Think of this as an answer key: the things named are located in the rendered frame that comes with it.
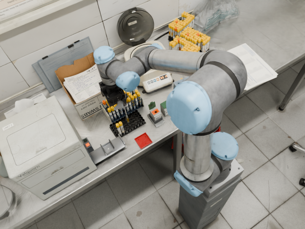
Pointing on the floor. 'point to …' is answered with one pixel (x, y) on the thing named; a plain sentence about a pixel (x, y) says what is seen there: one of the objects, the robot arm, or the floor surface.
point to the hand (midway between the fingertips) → (123, 105)
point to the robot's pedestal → (204, 205)
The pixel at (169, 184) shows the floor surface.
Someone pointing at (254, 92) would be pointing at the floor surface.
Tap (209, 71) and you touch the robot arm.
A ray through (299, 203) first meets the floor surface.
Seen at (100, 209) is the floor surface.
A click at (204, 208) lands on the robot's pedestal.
